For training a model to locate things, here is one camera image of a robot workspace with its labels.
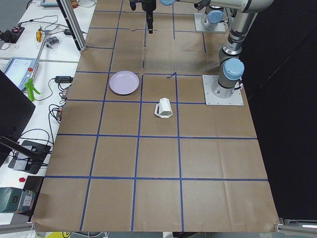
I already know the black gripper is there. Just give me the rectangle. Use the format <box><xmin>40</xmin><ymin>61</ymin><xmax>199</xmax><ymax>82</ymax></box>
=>
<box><xmin>129</xmin><ymin>0</ymin><xmax>157</xmax><ymax>34</ymax></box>

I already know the lilac round plate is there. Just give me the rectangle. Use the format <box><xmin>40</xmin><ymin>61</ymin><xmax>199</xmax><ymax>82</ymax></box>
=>
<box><xmin>109</xmin><ymin>70</ymin><xmax>139</xmax><ymax>95</ymax></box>

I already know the white faceted cup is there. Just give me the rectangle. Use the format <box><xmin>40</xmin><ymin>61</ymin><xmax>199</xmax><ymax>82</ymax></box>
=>
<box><xmin>154</xmin><ymin>98</ymin><xmax>173</xmax><ymax>119</ymax></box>

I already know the black power adapter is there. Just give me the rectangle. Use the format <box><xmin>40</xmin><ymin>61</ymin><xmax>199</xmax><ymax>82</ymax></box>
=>
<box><xmin>54</xmin><ymin>76</ymin><xmax>73</xmax><ymax>83</ymax></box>

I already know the brown paper table mat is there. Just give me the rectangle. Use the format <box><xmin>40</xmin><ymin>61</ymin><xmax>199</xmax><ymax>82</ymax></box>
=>
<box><xmin>33</xmin><ymin>0</ymin><xmax>278</xmax><ymax>232</ymax></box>

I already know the blue teach pendant tablet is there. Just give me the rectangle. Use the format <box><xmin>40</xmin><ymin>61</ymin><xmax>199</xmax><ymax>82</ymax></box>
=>
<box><xmin>4</xmin><ymin>57</ymin><xmax>36</xmax><ymax>91</ymax></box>

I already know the black monitor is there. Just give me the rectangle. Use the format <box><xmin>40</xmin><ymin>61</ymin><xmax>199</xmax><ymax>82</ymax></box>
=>
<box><xmin>0</xmin><ymin>72</ymin><xmax>35</xmax><ymax>164</ymax></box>

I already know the grey monitor base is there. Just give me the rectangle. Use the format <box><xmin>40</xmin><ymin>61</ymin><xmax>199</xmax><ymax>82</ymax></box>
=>
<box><xmin>8</xmin><ymin>140</ymin><xmax>51</xmax><ymax>175</ymax></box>

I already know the green box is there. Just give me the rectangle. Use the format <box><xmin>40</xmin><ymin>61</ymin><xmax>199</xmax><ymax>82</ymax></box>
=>
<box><xmin>0</xmin><ymin>187</ymin><xmax>36</xmax><ymax>213</ymax></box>

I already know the aluminium frame post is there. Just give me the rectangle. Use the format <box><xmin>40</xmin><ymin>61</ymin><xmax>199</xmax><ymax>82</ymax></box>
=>
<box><xmin>56</xmin><ymin>0</ymin><xmax>87</xmax><ymax>52</ymax></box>

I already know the green-handled reacher grabber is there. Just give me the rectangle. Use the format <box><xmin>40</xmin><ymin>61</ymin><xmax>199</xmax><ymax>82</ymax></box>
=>
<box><xmin>25</xmin><ymin>30</ymin><xmax>49</xmax><ymax>102</ymax></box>

